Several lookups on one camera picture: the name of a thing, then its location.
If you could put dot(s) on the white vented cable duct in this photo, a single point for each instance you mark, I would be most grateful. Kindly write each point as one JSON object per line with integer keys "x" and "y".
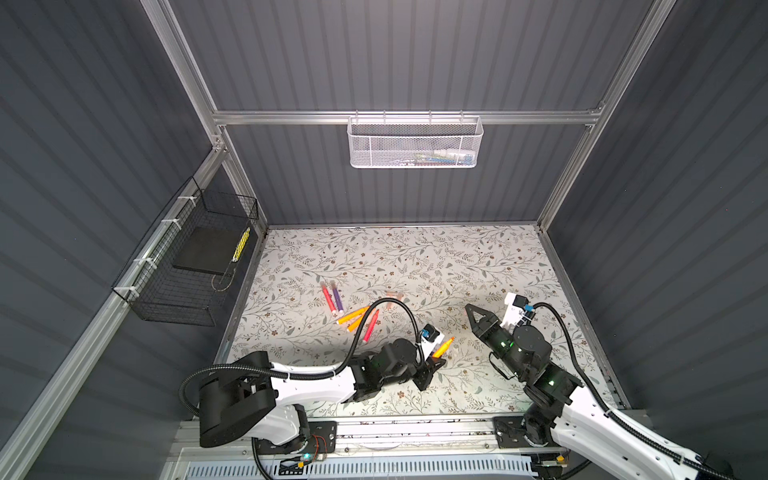
{"x": 452, "y": 466}

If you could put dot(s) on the purple marker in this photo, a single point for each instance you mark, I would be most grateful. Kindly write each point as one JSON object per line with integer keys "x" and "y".
{"x": 337, "y": 298}

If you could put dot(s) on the yellow marker in basket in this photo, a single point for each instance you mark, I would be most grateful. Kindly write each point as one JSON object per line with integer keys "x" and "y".
{"x": 237, "y": 253}

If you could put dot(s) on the white wire mesh basket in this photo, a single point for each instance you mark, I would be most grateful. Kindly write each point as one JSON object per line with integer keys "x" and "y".
{"x": 370, "y": 136}

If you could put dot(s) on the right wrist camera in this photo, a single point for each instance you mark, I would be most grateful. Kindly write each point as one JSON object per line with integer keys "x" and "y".
{"x": 518, "y": 311}

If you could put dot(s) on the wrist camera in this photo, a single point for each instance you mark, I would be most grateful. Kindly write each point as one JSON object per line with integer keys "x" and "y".
{"x": 518, "y": 311}
{"x": 431, "y": 340}

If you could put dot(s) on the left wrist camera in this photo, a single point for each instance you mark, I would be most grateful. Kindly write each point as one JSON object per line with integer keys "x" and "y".
{"x": 431, "y": 340}

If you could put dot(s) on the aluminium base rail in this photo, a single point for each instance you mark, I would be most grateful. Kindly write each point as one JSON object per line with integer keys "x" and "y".
{"x": 366, "y": 436}

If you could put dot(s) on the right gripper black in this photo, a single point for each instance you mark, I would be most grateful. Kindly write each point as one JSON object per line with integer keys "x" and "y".
{"x": 490, "y": 323}

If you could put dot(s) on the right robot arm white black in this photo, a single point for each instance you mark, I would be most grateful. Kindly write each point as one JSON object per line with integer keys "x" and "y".
{"x": 567, "y": 410}

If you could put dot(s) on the pink marker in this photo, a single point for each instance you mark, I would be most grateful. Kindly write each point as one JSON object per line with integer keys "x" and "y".
{"x": 329, "y": 299}
{"x": 371, "y": 326}

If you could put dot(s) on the black wire mesh basket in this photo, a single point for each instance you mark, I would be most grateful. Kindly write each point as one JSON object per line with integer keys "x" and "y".
{"x": 158, "y": 292}

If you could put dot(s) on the black foam pad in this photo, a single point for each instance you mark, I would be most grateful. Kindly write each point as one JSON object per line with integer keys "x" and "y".
{"x": 207, "y": 250}

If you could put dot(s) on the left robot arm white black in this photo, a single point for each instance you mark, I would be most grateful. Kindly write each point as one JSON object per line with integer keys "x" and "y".
{"x": 254, "y": 397}

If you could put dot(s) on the items in white basket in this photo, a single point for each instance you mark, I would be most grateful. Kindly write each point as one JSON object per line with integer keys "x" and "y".
{"x": 428, "y": 158}

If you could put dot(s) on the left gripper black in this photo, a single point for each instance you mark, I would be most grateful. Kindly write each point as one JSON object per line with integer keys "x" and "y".
{"x": 426, "y": 373}

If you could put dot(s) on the orange marker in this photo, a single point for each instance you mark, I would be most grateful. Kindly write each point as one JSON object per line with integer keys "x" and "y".
{"x": 443, "y": 348}
{"x": 357, "y": 320}
{"x": 352, "y": 315}

